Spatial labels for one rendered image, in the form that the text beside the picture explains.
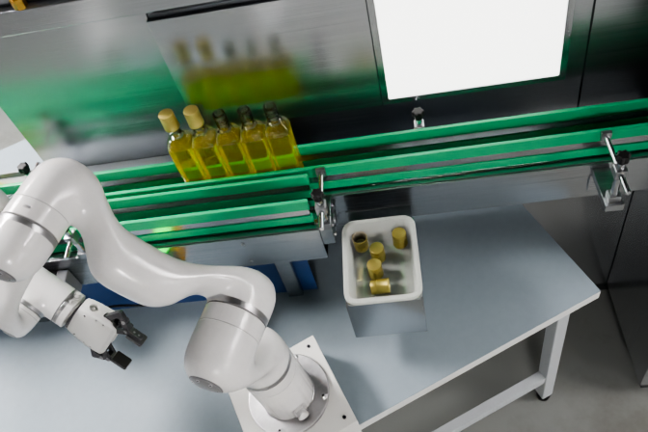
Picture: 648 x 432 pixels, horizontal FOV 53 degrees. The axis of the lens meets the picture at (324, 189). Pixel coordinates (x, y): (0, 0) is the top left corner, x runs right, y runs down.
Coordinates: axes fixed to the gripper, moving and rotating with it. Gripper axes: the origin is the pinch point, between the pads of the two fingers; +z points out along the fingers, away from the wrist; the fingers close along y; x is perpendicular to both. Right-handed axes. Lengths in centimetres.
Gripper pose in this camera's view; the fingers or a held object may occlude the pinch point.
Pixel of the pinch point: (132, 351)
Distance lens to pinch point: 158.7
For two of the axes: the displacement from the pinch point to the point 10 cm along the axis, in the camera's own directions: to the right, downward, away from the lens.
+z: 8.2, 5.8, 0.6
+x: -2.5, 4.4, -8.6
